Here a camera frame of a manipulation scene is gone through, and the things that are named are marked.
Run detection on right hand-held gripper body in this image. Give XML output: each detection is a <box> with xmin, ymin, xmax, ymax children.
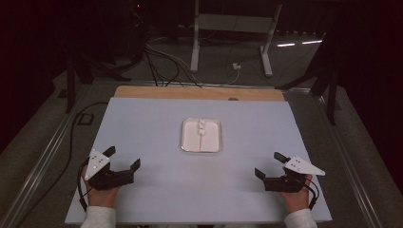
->
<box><xmin>262</xmin><ymin>155</ymin><xmax>326</xmax><ymax>194</ymax></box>

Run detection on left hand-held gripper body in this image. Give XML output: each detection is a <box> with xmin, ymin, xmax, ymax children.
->
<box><xmin>84</xmin><ymin>148</ymin><xmax>135</xmax><ymax>192</ymax></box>

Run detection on white square tray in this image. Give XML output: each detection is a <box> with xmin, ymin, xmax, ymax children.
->
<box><xmin>181</xmin><ymin>117</ymin><xmax>222</xmax><ymax>154</ymax></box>

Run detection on white cable with plug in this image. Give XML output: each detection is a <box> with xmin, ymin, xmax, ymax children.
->
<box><xmin>197</xmin><ymin>118</ymin><xmax>207</xmax><ymax>152</ymax></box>
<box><xmin>144</xmin><ymin>43</ymin><xmax>242</xmax><ymax>87</ymax></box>

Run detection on person's left hand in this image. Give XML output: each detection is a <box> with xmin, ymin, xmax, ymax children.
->
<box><xmin>81</xmin><ymin>165</ymin><xmax>122</xmax><ymax>209</ymax></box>

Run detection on person's right hand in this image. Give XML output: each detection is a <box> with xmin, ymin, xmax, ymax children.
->
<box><xmin>278</xmin><ymin>178</ymin><xmax>313</xmax><ymax>214</ymax></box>

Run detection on light blue table mat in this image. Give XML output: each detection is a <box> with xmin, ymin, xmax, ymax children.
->
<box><xmin>65</xmin><ymin>96</ymin><xmax>333</xmax><ymax>225</ymax></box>

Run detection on black tripod stand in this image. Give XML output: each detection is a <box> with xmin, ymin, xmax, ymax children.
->
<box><xmin>275</xmin><ymin>31</ymin><xmax>341</xmax><ymax>126</ymax></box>

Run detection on wooden board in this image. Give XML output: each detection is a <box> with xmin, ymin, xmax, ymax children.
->
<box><xmin>113</xmin><ymin>85</ymin><xmax>286</xmax><ymax>103</ymax></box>

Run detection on white metal stand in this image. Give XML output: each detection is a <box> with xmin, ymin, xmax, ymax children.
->
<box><xmin>190</xmin><ymin>0</ymin><xmax>283</xmax><ymax>78</ymax></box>

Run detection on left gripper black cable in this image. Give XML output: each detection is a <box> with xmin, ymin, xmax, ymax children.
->
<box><xmin>76</xmin><ymin>158</ymin><xmax>93</xmax><ymax>213</ymax></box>

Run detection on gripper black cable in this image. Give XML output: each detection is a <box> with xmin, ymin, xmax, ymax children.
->
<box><xmin>305</xmin><ymin>177</ymin><xmax>320</xmax><ymax>211</ymax></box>
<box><xmin>76</xmin><ymin>158</ymin><xmax>93</xmax><ymax>213</ymax></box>

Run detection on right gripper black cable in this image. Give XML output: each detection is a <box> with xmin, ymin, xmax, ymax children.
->
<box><xmin>305</xmin><ymin>177</ymin><xmax>320</xmax><ymax>211</ymax></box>

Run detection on black cable on floor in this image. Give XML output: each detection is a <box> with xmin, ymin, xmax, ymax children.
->
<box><xmin>15</xmin><ymin>102</ymin><xmax>109</xmax><ymax>228</ymax></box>

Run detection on white cable with plug on floor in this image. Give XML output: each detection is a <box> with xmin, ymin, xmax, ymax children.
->
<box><xmin>144</xmin><ymin>43</ymin><xmax>242</xmax><ymax>87</ymax></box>

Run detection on bundle of black floor cables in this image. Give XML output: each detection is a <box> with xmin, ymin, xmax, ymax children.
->
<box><xmin>139</xmin><ymin>37</ymin><xmax>203</xmax><ymax>88</ymax></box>

